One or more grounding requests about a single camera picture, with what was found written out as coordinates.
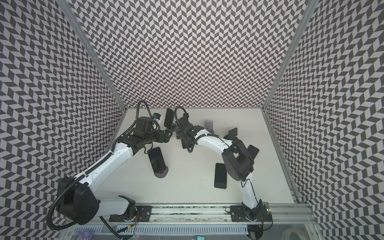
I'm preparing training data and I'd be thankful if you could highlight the grey round stand back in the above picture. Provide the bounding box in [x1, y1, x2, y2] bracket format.
[168, 123, 178, 133]

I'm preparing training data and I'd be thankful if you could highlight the grey round stand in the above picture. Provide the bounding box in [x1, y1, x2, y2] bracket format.
[154, 166, 169, 179]
[168, 123, 178, 133]
[205, 120, 215, 134]

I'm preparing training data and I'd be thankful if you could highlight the aluminium rail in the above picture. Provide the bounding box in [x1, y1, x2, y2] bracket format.
[71, 203, 317, 225]

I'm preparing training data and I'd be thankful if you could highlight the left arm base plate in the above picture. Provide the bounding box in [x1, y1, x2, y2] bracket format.
[109, 205, 153, 223]

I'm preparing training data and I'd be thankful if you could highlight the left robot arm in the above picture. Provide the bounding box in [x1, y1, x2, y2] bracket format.
[46, 109, 174, 231]

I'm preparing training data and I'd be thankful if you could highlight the back phone teal edge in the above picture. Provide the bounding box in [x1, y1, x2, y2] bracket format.
[164, 108, 175, 130]

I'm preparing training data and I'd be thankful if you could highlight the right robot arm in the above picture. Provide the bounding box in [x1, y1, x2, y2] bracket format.
[174, 106, 263, 222]

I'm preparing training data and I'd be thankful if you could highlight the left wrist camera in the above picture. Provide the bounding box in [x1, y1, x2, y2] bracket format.
[152, 113, 162, 122]

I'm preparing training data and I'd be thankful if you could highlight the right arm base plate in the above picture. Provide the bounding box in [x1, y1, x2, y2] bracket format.
[229, 205, 273, 223]

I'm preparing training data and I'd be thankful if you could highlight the black folding stand right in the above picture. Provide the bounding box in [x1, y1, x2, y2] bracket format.
[224, 128, 238, 141]

